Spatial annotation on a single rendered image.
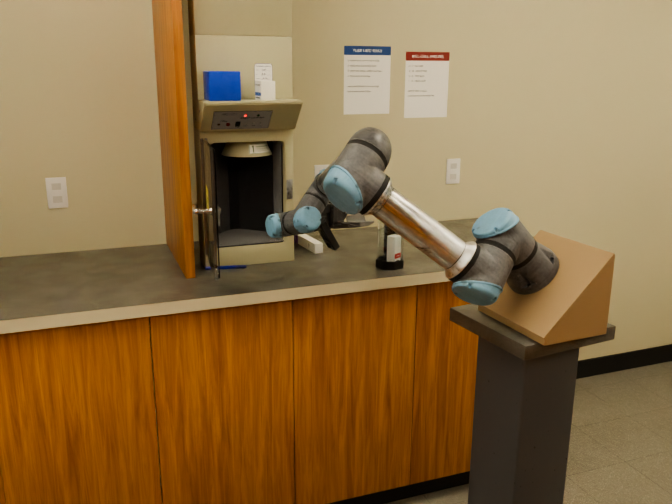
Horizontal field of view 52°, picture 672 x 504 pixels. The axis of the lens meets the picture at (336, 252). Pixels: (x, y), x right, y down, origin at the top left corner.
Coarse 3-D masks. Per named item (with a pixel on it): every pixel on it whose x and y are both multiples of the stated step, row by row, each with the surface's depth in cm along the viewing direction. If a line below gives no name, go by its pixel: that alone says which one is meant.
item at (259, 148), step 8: (232, 144) 234; (240, 144) 233; (248, 144) 233; (256, 144) 234; (264, 144) 237; (224, 152) 236; (232, 152) 234; (240, 152) 233; (248, 152) 233; (256, 152) 234; (264, 152) 236
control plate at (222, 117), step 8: (216, 112) 215; (224, 112) 216; (232, 112) 217; (240, 112) 218; (248, 112) 219; (256, 112) 220; (264, 112) 221; (216, 120) 218; (224, 120) 219; (232, 120) 220; (240, 120) 221; (248, 120) 222; (256, 120) 223; (264, 120) 224; (216, 128) 222; (224, 128) 223; (232, 128) 224; (240, 128) 225; (248, 128) 226
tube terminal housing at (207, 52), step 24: (192, 48) 222; (216, 48) 219; (240, 48) 222; (264, 48) 224; (288, 48) 227; (192, 72) 226; (240, 72) 223; (288, 72) 229; (192, 96) 230; (288, 96) 231; (288, 144) 235; (288, 168) 237; (288, 240) 244; (240, 264) 240
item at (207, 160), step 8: (208, 144) 204; (208, 152) 199; (208, 160) 201; (208, 168) 203; (208, 176) 205; (208, 184) 207; (208, 192) 209; (208, 200) 211; (208, 216) 215; (208, 224) 217; (208, 232) 220; (208, 240) 222; (208, 248) 224; (216, 248) 202; (208, 256) 227; (216, 256) 203; (216, 264) 203; (216, 272) 204; (216, 280) 205
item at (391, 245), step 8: (384, 224) 232; (384, 232) 233; (392, 232) 232; (384, 240) 234; (392, 240) 233; (400, 240) 234; (384, 248) 234; (392, 248) 234; (400, 248) 235; (384, 256) 235; (392, 256) 235; (400, 256) 236
